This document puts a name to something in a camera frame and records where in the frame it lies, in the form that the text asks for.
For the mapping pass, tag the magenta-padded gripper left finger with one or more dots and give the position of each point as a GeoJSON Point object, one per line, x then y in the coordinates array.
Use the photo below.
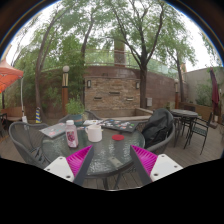
{"type": "Point", "coordinates": [60, 166]}

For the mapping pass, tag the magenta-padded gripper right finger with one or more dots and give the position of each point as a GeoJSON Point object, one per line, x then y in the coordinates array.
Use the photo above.
{"type": "Point", "coordinates": [163, 165]}

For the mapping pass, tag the pink juice bottle white cap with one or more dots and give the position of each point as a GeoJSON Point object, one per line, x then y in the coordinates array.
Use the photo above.
{"type": "Point", "coordinates": [71, 136]}

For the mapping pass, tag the grey wicker chair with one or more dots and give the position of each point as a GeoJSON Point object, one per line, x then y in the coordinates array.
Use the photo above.
{"type": "Point", "coordinates": [25, 140]}
{"type": "Point", "coordinates": [91, 115]}
{"type": "Point", "coordinates": [166, 140]}

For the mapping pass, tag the silver laptop with stickers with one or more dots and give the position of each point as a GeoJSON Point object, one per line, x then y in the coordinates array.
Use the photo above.
{"type": "Point", "coordinates": [53, 130]}

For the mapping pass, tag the black backpack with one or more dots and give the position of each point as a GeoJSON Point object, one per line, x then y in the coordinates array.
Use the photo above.
{"type": "Point", "coordinates": [158, 126]}

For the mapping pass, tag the white ceramic mug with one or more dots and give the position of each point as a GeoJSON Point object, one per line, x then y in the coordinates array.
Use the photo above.
{"type": "Point", "coordinates": [95, 134]}

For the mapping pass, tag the dark metal chair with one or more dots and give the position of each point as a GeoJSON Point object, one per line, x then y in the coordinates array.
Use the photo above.
{"type": "Point", "coordinates": [200, 130]}

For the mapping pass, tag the flat round red coaster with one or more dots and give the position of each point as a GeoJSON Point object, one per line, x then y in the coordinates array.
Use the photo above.
{"type": "Point", "coordinates": [118, 137]}

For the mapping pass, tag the white sticker sheet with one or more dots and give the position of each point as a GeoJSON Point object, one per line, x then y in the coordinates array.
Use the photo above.
{"type": "Point", "coordinates": [90, 122]}

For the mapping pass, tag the blue yellow striped cone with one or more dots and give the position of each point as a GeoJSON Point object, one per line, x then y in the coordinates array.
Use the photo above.
{"type": "Point", "coordinates": [38, 116]}

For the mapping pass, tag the round dark patio table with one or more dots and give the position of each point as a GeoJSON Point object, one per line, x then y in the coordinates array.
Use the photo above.
{"type": "Point", "coordinates": [184, 113]}

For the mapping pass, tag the black laptop with stickers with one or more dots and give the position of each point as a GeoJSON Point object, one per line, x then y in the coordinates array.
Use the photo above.
{"type": "Point", "coordinates": [120, 125]}

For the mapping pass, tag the orange canopy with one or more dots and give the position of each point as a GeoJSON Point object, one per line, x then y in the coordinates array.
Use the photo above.
{"type": "Point", "coordinates": [8, 76]}

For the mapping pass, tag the lamp post with globe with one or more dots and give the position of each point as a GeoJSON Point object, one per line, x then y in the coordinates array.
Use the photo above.
{"type": "Point", "coordinates": [65, 90]}

